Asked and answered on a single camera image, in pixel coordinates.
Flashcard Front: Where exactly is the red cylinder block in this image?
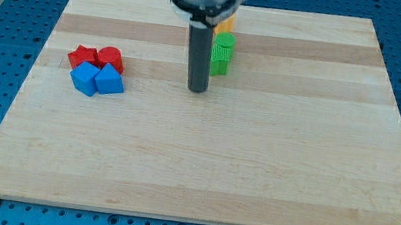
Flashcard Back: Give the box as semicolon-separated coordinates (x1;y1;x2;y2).
97;46;125;74

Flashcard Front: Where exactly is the green star block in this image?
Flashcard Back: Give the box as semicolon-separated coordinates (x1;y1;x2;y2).
209;45;232;76

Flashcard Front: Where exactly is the yellow block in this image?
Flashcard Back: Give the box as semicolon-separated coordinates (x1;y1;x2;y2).
214;15;236;35

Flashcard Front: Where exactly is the wooden board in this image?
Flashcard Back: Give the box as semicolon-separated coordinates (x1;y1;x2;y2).
0;0;401;225

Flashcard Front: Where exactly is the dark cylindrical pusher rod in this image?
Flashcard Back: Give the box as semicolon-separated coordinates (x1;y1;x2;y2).
187;25;214;93

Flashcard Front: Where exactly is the blue cube block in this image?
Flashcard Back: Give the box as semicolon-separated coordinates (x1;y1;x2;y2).
69;62;101;96

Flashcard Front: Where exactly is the blue pentagon block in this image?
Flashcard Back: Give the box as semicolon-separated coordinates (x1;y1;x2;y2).
95;64;125;95

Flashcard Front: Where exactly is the red star block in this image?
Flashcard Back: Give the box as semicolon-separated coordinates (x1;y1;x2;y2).
68;45;100;69

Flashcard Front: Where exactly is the green cylinder block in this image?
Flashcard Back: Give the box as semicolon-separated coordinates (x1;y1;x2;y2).
215;32;236;59

